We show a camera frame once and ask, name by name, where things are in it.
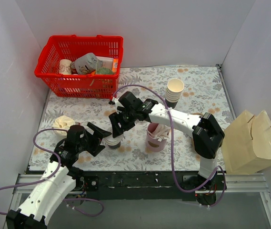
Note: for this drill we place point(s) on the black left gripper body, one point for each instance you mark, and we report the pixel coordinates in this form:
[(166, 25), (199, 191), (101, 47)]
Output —
[(90, 140)]

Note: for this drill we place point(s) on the cream crumpled napkin bundle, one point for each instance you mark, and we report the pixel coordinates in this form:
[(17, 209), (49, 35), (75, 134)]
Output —
[(62, 122)]

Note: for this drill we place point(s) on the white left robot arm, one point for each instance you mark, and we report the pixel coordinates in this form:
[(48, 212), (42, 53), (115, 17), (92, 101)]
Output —
[(59, 178)]

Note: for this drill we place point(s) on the white plastic cup lid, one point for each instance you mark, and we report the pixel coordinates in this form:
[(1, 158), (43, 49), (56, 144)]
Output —
[(119, 138)]

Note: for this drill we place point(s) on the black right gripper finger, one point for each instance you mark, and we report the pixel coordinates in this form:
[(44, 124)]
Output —
[(117, 124), (127, 123)]

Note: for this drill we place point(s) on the orange and white package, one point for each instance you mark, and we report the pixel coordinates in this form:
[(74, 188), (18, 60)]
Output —
[(109, 63)]

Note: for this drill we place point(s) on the white printed cup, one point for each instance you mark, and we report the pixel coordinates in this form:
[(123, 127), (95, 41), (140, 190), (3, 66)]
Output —
[(64, 67)]

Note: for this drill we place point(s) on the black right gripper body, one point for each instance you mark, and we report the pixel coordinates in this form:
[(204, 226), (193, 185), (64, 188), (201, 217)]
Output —
[(122, 120)]

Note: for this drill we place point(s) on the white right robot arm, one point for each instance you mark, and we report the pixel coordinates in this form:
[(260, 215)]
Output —
[(203, 129)]

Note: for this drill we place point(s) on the red plastic shopping basket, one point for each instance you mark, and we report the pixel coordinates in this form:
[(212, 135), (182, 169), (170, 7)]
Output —
[(72, 47)]

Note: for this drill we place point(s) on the pink straw holder cup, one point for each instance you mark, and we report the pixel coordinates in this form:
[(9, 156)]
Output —
[(152, 144)]

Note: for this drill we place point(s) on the white wrapped straws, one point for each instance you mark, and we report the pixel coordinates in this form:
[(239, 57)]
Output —
[(161, 132)]

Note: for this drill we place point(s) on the grey crumpled snack bag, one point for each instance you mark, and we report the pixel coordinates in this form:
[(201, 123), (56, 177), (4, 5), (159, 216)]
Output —
[(86, 64)]

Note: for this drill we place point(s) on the black single paper cup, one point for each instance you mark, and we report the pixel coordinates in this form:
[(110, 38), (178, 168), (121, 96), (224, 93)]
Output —
[(112, 144)]

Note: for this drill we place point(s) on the stack of paper cups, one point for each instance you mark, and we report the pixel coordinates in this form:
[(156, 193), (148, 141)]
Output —
[(174, 91)]

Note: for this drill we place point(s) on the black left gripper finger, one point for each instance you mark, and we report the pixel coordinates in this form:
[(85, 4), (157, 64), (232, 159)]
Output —
[(98, 132), (95, 148)]

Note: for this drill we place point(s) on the cream paper bag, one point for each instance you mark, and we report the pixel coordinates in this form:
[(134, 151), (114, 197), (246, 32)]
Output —
[(246, 148)]

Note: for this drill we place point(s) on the green round item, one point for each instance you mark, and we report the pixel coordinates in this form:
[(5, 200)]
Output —
[(104, 71)]

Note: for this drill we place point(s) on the aluminium frame rail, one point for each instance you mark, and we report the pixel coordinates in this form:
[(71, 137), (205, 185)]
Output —
[(247, 184)]

